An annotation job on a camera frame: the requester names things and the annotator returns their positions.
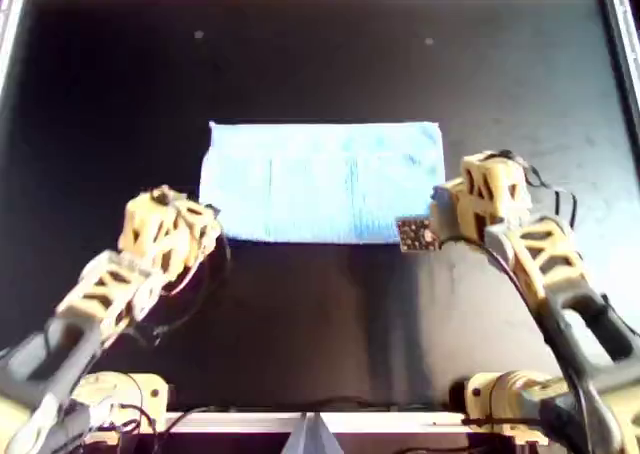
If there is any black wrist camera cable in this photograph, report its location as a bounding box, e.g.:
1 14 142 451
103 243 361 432
434 236 601 454
124 203 232 348

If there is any tan right gripper body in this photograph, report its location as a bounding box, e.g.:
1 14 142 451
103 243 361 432
449 149 534 245

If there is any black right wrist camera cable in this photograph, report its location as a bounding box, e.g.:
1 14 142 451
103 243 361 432
434 236 601 454

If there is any black left wrist camera cable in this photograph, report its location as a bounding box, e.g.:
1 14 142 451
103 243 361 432
124 203 232 348

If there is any blue terry cloth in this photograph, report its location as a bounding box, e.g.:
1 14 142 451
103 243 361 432
198 119 446 246

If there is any tan left gripper body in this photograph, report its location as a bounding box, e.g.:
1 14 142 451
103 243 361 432
118 186 224 280

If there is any right wrist camera circuit board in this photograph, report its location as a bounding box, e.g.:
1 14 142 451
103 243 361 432
394 215 444 253

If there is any grey pointed camera stand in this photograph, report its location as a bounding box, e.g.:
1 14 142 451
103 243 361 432
282 413 346 454

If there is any grey right wrist camera bracket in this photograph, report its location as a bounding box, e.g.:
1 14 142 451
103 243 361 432
429 181 457 238

